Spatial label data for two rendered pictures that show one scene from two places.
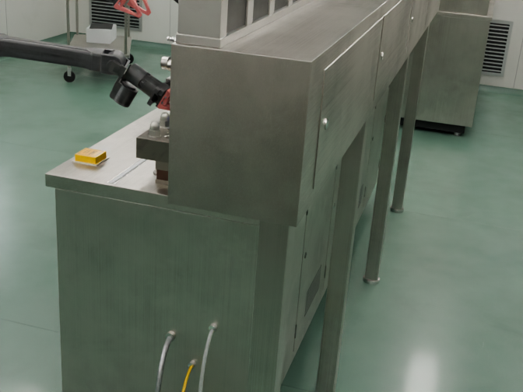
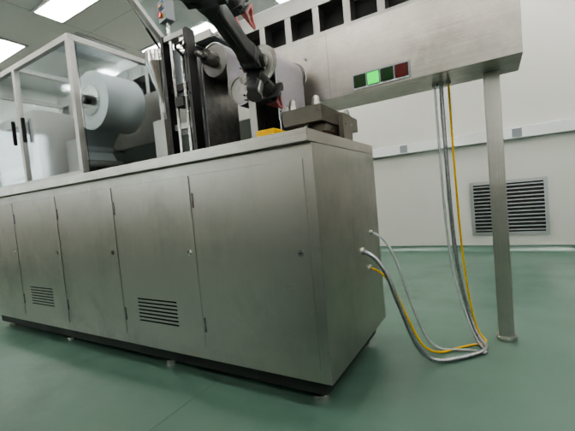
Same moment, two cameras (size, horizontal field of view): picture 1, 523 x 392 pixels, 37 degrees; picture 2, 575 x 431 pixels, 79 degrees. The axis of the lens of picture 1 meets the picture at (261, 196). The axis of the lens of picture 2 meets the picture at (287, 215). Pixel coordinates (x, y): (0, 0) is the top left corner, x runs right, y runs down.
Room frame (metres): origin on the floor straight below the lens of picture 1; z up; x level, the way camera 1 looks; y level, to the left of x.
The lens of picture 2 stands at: (1.85, 1.63, 0.70)
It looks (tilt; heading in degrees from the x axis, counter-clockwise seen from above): 3 degrees down; 286
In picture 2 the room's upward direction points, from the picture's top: 5 degrees counter-clockwise
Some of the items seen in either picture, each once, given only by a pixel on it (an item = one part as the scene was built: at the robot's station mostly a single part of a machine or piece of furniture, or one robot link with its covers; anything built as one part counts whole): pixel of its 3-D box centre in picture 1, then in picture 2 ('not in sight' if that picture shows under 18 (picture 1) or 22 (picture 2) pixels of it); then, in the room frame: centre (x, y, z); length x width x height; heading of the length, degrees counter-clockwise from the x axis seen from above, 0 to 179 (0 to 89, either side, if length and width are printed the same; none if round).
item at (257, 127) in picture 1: (371, 18); (215, 107); (2.79, -0.35, 1.29); 3.10 x 0.28 x 0.30; 165
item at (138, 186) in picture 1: (275, 96); (133, 179); (3.18, -0.03, 0.88); 2.52 x 0.66 x 0.04; 165
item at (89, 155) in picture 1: (90, 155); (270, 134); (2.19, 0.52, 0.91); 0.07 x 0.07 x 0.02; 75
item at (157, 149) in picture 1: (212, 150); (323, 122); (2.06, 0.15, 1.00); 0.40 x 0.16 x 0.06; 75
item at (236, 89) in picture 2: not in sight; (257, 95); (2.36, 0.10, 1.18); 0.26 x 0.12 x 0.12; 75
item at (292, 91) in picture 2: not in sight; (292, 102); (2.19, 0.16, 1.11); 0.23 x 0.01 x 0.18; 75
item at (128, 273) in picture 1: (271, 195); (145, 257); (3.17, -0.04, 0.43); 2.52 x 0.64 x 0.86; 165
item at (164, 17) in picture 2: not in sight; (164, 11); (2.81, 0.08, 1.66); 0.07 x 0.07 x 0.10; 62
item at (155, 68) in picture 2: not in sight; (164, 118); (2.95, -0.04, 1.19); 0.14 x 0.14 x 0.57
